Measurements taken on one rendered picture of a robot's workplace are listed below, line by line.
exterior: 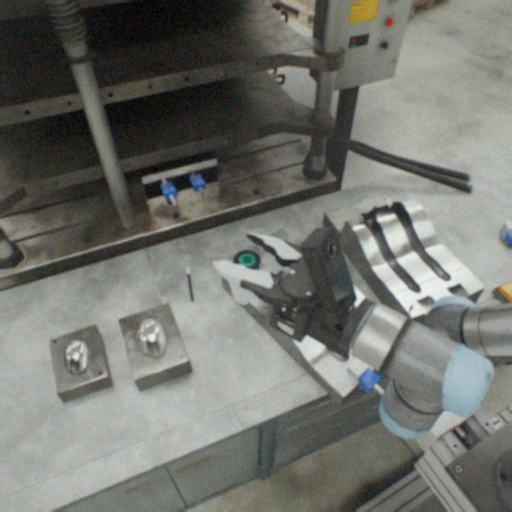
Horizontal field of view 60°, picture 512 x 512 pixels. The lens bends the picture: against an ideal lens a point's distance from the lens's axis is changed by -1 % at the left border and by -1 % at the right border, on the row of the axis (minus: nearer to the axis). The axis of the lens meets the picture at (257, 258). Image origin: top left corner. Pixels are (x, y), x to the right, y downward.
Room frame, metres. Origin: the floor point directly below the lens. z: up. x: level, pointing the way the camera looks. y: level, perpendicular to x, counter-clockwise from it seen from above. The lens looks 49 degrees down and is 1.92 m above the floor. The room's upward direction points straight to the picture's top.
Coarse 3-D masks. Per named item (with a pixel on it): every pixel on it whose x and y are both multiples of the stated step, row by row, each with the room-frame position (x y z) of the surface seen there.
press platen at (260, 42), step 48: (144, 0) 1.86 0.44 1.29; (192, 0) 1.86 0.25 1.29; (240, 0) 1.86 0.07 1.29; (0, 48) 1.45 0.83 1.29; (48, 48) 1.44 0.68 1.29; (96, 48) 1.44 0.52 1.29; (144, 48) 1.44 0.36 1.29; (192, 48) 1.44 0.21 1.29; (240, 48) 1.44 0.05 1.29; (288, 48) 1.44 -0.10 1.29; (0, 96) 1.14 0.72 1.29; (48, 96) 1.14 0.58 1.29
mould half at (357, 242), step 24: (336, 216) 1.11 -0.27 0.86; (360, 216) 1.03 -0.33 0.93; (384, 216) 1.03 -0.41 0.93; (360, 240) 0.94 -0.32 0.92; (432, 240) 0.97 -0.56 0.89; (360, 264) 0.91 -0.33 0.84; (384, 264) 0.87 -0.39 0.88; (408, 264) 0.87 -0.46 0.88; (456, 264) 0.87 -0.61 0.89; (384, 288) 0.79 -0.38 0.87; (432, 288) 0.78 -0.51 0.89; (480, 288) 0.78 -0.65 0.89; (408, 312) 0.69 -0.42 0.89
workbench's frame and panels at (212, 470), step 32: (384, 384) 0.67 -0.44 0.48; (288, 416) 0.53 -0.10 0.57; (320, 416) 0.57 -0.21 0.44; (352, 416) 0.64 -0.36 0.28; (224, 448) 0.44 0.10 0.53; (256, 448) 0.48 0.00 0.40; (288, 448) 0.53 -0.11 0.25; (320, 448) 0.59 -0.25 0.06; (128, 480) 0.29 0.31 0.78; (160, 480) 0.36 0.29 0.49; (192, 480) 0.39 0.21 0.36; (224, 480) 0.43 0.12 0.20
